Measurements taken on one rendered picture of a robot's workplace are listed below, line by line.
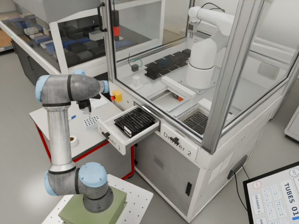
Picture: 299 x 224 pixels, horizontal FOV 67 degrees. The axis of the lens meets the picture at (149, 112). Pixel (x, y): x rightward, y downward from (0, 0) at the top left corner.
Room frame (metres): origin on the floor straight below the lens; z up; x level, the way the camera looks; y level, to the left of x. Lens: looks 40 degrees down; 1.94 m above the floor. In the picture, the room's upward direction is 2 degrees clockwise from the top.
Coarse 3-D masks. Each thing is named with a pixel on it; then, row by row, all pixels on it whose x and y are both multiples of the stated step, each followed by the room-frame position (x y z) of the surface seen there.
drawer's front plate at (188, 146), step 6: (162, 126) 1.07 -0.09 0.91; (168, 126) 1.06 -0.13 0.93; (162, 132) 1.07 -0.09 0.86; (168, 132) 1.03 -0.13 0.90; (174, 132) 1.00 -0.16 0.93; (180, 138) 0.96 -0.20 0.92; (174, 144) 0.99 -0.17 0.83; (180, 144) 0.96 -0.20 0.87; (186, 144) 0.92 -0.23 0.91; (192, 144) 0.91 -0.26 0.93; (180, 150) 0.95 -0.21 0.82; (186, 150) 0.92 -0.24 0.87; (192, 150) 0.89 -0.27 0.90; (192, 156) 0.88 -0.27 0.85
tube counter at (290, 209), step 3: (291, 207) 0.44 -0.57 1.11; (294, 207) 0.44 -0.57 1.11; (297, 207) 0.44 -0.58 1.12; (291, 210) 0.43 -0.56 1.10; (294, 210) 0.43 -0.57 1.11; (297, 210) 0.43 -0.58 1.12; (291, 213) 0.42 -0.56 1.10; (294, 213) 0.42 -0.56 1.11; (297, 213) 0.41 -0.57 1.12; (291, 216) 0.41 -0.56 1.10; (294, 216) 0.41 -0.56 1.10; (297, 216) 0.40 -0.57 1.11; (291, 219) 0.40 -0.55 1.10; (294, 219) 0.40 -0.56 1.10; (297, 219) 0.39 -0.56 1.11; (294, 222) 0.39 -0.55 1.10; (297, 222) 0.38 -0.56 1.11
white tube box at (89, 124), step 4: (96, 116) 1.28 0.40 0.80; (84, 120) 1.23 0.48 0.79; (88, 120) 1.23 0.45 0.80; (92, 120) 1.23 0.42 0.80; (96, 120) 1.24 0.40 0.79; (84, 124) 1.19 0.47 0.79; (88, 124) 1.18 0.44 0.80; (92, 124) 1.18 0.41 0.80; (96, 124) 1.20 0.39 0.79; (88, 128) 1.16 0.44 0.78; (92, 128) 1.18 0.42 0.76
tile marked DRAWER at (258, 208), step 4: (260, 192) 0.55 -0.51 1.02; (252, 196) 0.55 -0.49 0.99; (256, 196) 0.54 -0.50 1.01; (260, 196) 0.53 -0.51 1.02; (252, 200) 0.53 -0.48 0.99; (256, 200) 0.52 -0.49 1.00; (260, 200) 0.52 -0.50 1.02; (256, 204) 0.51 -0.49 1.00; (260, 204) 0.50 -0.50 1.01; (256, 208) 0.49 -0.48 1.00; (260, 208) 0.48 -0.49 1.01; (256, 212) 0.47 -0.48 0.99; (260, 212) 0.47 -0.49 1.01; (264, 212) 0.46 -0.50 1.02
